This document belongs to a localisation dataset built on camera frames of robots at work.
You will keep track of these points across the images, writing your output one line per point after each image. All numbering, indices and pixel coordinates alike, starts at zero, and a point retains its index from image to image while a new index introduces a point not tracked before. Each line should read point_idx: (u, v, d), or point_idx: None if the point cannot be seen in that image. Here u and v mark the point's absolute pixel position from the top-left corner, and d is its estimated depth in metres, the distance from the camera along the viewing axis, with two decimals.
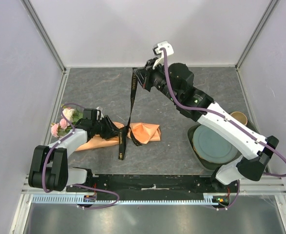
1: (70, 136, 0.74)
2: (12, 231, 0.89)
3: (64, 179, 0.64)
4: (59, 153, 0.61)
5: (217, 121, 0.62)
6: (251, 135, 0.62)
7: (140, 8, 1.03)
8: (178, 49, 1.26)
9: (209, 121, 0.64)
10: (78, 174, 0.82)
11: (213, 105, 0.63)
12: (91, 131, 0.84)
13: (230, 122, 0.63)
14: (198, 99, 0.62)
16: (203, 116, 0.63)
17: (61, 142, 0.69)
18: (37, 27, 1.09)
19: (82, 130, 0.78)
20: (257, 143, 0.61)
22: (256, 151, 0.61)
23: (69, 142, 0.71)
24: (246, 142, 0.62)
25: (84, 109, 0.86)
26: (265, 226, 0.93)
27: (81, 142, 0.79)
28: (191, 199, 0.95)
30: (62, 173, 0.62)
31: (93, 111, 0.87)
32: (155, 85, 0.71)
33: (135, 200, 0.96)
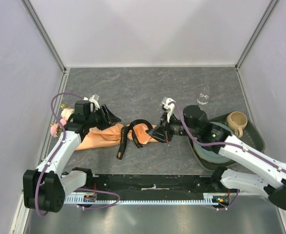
1: (62, 148, 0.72)
2: (12, 231, 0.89)
3: (61, 198, 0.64)
4: (47, 182, 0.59)
5: (236, 152, 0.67)
6: (272, 164, 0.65)
7: (140, 8, 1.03)
8: (178, 49, 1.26)
9: (228, 152, 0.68)
10: (77, 178, 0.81)
11: (231, 137, 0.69)
12: (84, 129, 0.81)
13: (248, 151, 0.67)
14: (215, 133, 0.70)
16: (223, 148, 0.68)
17: (50, 163, 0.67)
18: (37, 27, 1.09)
19: (73, 137, 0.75)
20: (279, 171, 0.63)
22: (279, 180, 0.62)
23: (59, 159, 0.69)
24: (268, 170, 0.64)
25: (74, 104, 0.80)
26: (266, 226, 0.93)
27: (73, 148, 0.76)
28: (191, 199, 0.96)
30: (58, 195, 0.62)
31: (85, 106, 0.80)
32: (176, 133, 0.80)
33: (135, 200, 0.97)
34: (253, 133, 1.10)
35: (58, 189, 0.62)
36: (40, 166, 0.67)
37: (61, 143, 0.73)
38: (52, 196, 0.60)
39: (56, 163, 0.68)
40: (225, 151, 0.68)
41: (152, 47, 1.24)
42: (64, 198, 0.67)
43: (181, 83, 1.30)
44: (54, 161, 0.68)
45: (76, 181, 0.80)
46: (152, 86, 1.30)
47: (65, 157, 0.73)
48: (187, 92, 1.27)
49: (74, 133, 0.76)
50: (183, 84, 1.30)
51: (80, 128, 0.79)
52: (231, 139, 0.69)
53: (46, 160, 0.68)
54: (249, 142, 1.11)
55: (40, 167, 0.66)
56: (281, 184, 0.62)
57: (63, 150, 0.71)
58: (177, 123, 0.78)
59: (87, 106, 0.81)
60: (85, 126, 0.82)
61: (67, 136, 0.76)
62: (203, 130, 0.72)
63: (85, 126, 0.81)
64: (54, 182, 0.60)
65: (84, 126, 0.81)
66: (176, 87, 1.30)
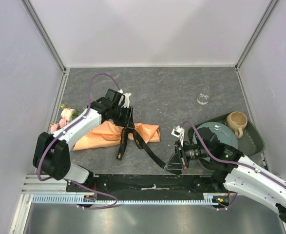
1: (81, 123, 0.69)
2: (12, 231, 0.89)
3: (64, 168, 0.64)
4: (59, 148, 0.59)
5: (248, 173, 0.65)
6: (283, 185, 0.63)
7: (140, 8, 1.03)
8: (178, 49, 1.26)
9: (240, 173, 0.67)
10: (79, 172, 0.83)
11: (243, 158, 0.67)
12: (107, 112, 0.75)
13: (260, 173, 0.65)
14: (228, 154, 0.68)
16: (236, 168, 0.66)
17: (66, 132, 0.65)
18: (37, 27, 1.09)
19: (94, 116, 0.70)
20: None
22: None
23: (75, 132, 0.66)
24: (280, 191, 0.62)
25: (108, 89, 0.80)
26: (265, 226, 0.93)
27: (93, 126, 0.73)
28: (191, 199, 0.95)
30: (62, 165, 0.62)
31: (117, 94, 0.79)
32: (193, 157, 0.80)
33: (135, 200, 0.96)
34: (253, 133, 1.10)
35: (65, 158, 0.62)
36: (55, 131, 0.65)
37: (82, 117, 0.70)
38: (57, 163, 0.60)
39: (71, 134, 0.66)
40: (238, 171, 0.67)
41: (152, 47, 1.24)
42: (67, 169, 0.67)
43: (181, 83, 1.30)
44: (69, 132, 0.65)
45: (76, 172, 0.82)
46: (152, 86, 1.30)
47: (82, 133, 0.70)
48: (187, 92, 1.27)
49: (97, 113, 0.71)
50: (183, 84, 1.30)
51: (104, 108, 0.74)
52: (242, 160, 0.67)
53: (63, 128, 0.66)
54: (249, 142, 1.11)
55: (55, 133, 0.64)
56: None
57: (82, 126, 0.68)
58: (191, 147, 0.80)
59: (119, 96, 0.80)
60: (109, 112, 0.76)
61: (90, 113, 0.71)
62: (216, 150, 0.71)
63: (109, 110, 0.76)
64: (64, 150, 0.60)
65: (108, 111, 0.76)
66: (176, 87, 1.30)
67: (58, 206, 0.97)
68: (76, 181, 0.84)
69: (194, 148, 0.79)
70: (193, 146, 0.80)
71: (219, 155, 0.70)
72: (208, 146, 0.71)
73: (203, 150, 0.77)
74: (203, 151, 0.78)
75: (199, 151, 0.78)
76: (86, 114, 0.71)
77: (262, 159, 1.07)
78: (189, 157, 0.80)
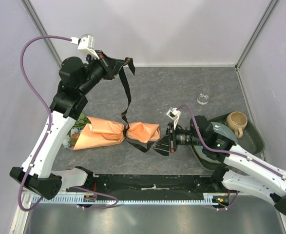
1: (47, 141, 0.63)
2: (12, 231, 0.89)
3: (54, 188, 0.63)
4: (33, 185, 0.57)
5: (240, 162, 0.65)
6: (276, 172, 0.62)
7: (139, 7, 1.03)
8: (178, 49, 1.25)
9: (233, 163, 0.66)
10: (77, 176, 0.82)
11: (235, 146, 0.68)
12: (77, 106, 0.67)
13: (253, 161, 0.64)
14: (219, 143, 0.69)
16: (227, 157, 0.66)
17: (33, 164, 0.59)
18: (37, 27, 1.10)
19: (61, 126, 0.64)
20: (283, 179, 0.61)
22: (283, 188, 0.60)
23: (45, 157, 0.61)
24: (272, 179, 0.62)
25: (60, 72, 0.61)
26: (266, 227, 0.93)
27: (66, 131, 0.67)
28: (191, 199, 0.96)
30: (49, 187, 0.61)
31: (69, 77, 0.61)
32: (181, 142, 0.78)
33: (135, 200, 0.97)
34: (252, 133, 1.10)
35: (47, 185, 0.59)
36: (25, 165, 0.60)
37: (47, 134, 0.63)
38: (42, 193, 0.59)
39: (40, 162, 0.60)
40: (230, 161, 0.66)
41: (152, 47, 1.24)
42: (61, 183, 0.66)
43: (181, 83, 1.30)
44: (38, 160, 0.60)
45: (72, 179, 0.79)
46: (152, 86, 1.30)
47: (54, 150, 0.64)
48: (187, 92, 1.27)
49: (63, 119, 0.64)
50: (183, 84, 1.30)
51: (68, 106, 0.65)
52: (235, 149, 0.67)
53: (31, 158, 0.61)
54: (249, 142, 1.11)
55: (25, 166, 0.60)
56: None
57: (49, 145, 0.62)
58: (183, 132, 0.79)
59: (76, 74, 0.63)
60: (81, 100, 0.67)
61: (55, 122, 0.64)
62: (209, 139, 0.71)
63: (80, 98, 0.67)
64: (39, 185, 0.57)
65: (79, 99, 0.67)
66: (176, 87, 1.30)
67: (58, 206, 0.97)
68: (76, 185, 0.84)
69: (186, 134, 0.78)
70: (185, 132, 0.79)
71: (210, 144, 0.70)
72: (202, 135, 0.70)
73: (195, 138, 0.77)
74: (195, 139, 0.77)
75: (190, 138, 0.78)
76: (50, 126, 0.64)
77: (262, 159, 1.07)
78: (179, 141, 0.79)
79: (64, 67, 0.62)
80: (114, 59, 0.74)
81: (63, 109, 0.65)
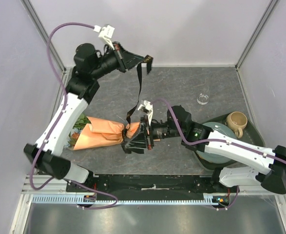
1: (63, 119, 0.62)
2: (12, 231, 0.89)
3: (63, 167, 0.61)
4: (47, 161, 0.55)
5: (220, 146, 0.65)
6: (257, 151, 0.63)
7: (139, 7, 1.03)
8: (178, 49, 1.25)
9: (214, 149, 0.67)
10: (79, 171, 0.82)
11: (213, 133, 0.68)
12: (91, 90, 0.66)
13: (232, 144, 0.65)
14: (198, 132, 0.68)
16: (207, 146, 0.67)
17: (47, 140, 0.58)
18: (37, 28, 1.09)
19: (75, 105, 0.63)
20: (265, 157, 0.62)
22: (266, 166, 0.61)
23: (59, 133, 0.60)
24: (254, 158, 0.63)
25: (74, 58, 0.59)
26: (265, 226, 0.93)
27: (80, 113, 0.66)
28: (191, 199, 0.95)
30: (61, 165, 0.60)
31: (83, 64, 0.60)
32: (159, 136, 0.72)
33: (135, 201, 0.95)
34: (252, 133, 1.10)
35: (59, 162, 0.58)
36: (38, 141, 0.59)
37: (61, 112, 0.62)
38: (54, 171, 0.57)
39: (54, 138, 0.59)
40: (210, 148, 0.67)
41: (152, 47, 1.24)
42: (69, 163, 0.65)
43: (181, 83, 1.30)
44: (52, 137, 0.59)
45: (77, 172, 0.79)
46: (152, 86, 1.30)
47: (67, 129, 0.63)
48: (187, 92, 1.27)
49: (77, 99, 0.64)
50: (183, 84, 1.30)
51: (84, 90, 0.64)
52: (213, 135, 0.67)
53: (45, 135, 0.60)
54: (249, 142, 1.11)
55: (38, 142, 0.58)
56: (269, 169, 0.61)
57: (64, 122, 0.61)
58: (160, 126, 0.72)
59: (90, 60, 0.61)
60: (93, 85, 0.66)
61: (70, 102, 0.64)
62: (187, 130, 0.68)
63: (93, 83, 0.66)
64: (52, 161, 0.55)
65: (92, 84, 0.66)
66: (176, 87, 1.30)
67: (58, 206, 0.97)
68: (77, 181, 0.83)
69: (163, 127, 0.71)
70: (162, 125, 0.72)
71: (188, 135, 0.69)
72: (182, 126, 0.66)
73: (172, 130, 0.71)
74: (172, 131, 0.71)
75: (167, 131, 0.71)
76: (65, 106, 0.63)
77: None
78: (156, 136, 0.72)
79: (79, 52, 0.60)
80: (133, 54, 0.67)
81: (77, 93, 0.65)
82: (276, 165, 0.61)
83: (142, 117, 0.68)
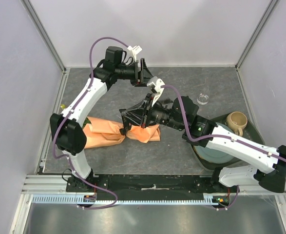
1: (86, 97, 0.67)
2: (12, 231, 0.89)
3: (81, 144, 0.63)
4: (70, 128, 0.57)
5: (224, 143, 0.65)
6: (261, 149, 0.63)
7: (140, 8, 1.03)
8: (178, 48, 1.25)
9: (217, 145, 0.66)
10: (85, 163, 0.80)
11: (217, 128, 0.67)
12: (111, 79, 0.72)
13: (237, 141, 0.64)
14: (200, 126, 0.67)
16: (211, 141, 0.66)
17: (73, 110, 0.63)
18: (37, 28, 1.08)
19: (99, 86, 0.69)
20: (270, 156, 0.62)
22: (271, 166, 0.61)
23: (83, 108, 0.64)
24: (258, 157, 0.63)
25: (106, 49, 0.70)
26: (265, 227, 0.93)
27: (99, 96, 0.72)
28: (191, 199, 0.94)
30: (80, 138, 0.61)
31: (114, 53, 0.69)
32: (157, 121, 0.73)
33: (135, 201, 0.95)
34: (252, 133, 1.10)
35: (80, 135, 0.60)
36: (64, 112, 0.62)
37: (86, 91, 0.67)
38: (73, 142, 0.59)
39: (79, 111, 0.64)
40: (214, 144, 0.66)
41: (152, 47, 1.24)
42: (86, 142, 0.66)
43: (181, 83, 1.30)
44: (77, 109, 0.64)
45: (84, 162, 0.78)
46: None
47: (88, 107, 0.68)
48: (187, 92, 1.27)
49: (101, 83, 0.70)
50: (183, 84, 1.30)
51: (107, 75, 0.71)
52: (217, 131, 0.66)
53: (70, 107, 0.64)
54: None
55: (64, 112, 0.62)
56: (273, 169, 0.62)
57: (88, 100, 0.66)
58: (162, 111, 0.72)
59: (118, 54, 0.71)
60: (114, 76, 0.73)
61: (94, 85, 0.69)
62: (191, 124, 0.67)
63: (113, 75, 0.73)
64: (75, 130, 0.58)
65: (112, 75, 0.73)
66: (176, 87, 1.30)
67: (58, 206, 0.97)
68: (80, 175, 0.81)
69: (164, 113, 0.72)
70: (163, 111, 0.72)
71: (191, 128, 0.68)
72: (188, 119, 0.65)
73: (172, 120, 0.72)
74: (172, 120, 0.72)
75: (166, 118, 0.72)
76: (90, 86, 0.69)
77: None
78: (153, 119, 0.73)
79: (112, 48, 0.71)
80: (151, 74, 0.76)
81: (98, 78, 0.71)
82: (279, 165, 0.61)
83: (148, 96, 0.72)
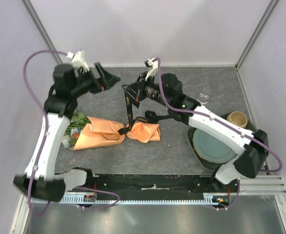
1: (47, 142, 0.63)
2: (12, 231, 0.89)
3: (60, 190, 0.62)
4: (41, 187, 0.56)
5: (203, 121, 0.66)
6: (236, 130, 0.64)
7: (139, 8, 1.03)
8: (178, 48, 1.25)
9: (196, 122, 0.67)
10: (77, 179, 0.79)
11: (200, 107, 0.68)
12: (70, 106, 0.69)
13: (215, 120, 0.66)
14: (185, 104, 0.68)
16: (191, 117, 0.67)
17: (38, 165, 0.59)
18: (37, 27, 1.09)
19: (57, 125, 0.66)
20: (242, 136, 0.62)
22: (241, 145, 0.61)
23: (47, 157, 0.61)
24: (232, 137, 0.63)
25: (53, 74, 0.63)
26: (265, 227, 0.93)
27: (62, 132, 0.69)
28: (191, 199, 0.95)
30: (56, 187, 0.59)
31: (64, 76, 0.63)
32: (148, 96, 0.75)
33: (135, 201, 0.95)
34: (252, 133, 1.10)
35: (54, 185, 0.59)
36: (28, 170, 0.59)
37: (45, 136, 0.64)
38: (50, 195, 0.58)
39: (44, 162, 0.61)
40: (193, 120, 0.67)
41: (152, 47, 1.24)
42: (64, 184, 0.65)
43: (181, 83, 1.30)
44: (42, 162, 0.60)
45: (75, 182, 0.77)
46: None
47: (54, 150, 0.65)
48: (187, 92, 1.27)
49: (58, 119, 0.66)
50: (183, 84, 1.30)
51: (65, 103, 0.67)
52: (200, 109, 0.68)
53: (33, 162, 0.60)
54: None
55: (28, 171, 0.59)
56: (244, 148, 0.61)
57: (50, 145, 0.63)
58: (153, 87, 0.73)
59: (68, 75, 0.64)
60: (72, 101, 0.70)
61: (51, 123, 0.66)
62: (176, 100, 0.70)
63: (70, 100, 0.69)
64: (47, 186, 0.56)
65: (70, 101, 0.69)
66: None
67: (58, 206, 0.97)
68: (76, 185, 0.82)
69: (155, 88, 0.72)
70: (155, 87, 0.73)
71: (176, 105, 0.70)
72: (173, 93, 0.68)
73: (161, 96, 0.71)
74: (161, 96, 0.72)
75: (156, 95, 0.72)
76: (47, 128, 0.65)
77: None
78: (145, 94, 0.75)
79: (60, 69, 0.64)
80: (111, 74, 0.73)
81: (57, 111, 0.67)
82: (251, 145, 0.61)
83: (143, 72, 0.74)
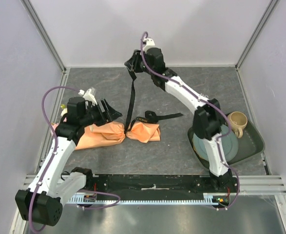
1: (54, 161, 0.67)
2: (12, 231, 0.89)
3: (57, 212, 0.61)
4: (41, 204, 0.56)
5: (174, 87, 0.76)
6: (195, 95, 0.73)
7: (139, 8, 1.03)
8: (178, 48, 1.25)
9: (170, 88, 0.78)
10: (75, 185, 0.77)
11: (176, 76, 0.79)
12: (79, 132, 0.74)
13: (182, 87, 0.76)
14: (165, 73, 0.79)
16: (166, 83, 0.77)
17: (41, 182, 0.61)
18: (37, 27, 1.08)
19: (66, 146, 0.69)
20: (199, 101, 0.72)
22: (196, 107, 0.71)
23: (51, 174, 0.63)
24: (191, 100, 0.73)
25: (67, 104, 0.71)
26: (265, 227, 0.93)
27: (69, 154, 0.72)
28: (191, 199, 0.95)
30: (55, 207, 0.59)
31: (77, 106, 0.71)
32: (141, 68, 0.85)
33: (135, 201, 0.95)
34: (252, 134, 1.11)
35: (54, 204, 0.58)
36: (31, 185, 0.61)
37: (52, 154, 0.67)
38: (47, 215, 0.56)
39: (48, 180, 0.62)
40: (168, 87, 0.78)
41: None
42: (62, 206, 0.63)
43: None
44: (46, 179, 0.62)
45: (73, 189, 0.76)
46: (151, 86, 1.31)
47: (59, 171, 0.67)
48: None
49: (67, 141, 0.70)
50: None
51: (73, 131, 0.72)
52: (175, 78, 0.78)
53: (38, 178, 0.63)
54: (249, 142, 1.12)
55: (31, 186, 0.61)
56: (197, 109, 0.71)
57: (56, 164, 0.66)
58: None
59: (81, 106, 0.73)
60: (80, 129, 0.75)
61: (60, 144, 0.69)
62: (158, 68, 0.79)
63: (79, 128, 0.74)
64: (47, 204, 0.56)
65: (79, 129, 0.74)
66: None
67: None
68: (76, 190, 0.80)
69: None
70: None
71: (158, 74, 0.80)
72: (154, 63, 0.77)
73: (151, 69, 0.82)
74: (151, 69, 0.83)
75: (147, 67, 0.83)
76: (56, 148, 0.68)
77: (262, 159, 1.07)
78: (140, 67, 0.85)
79: (73, 101, 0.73)
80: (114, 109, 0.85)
81: (65, 135, 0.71)
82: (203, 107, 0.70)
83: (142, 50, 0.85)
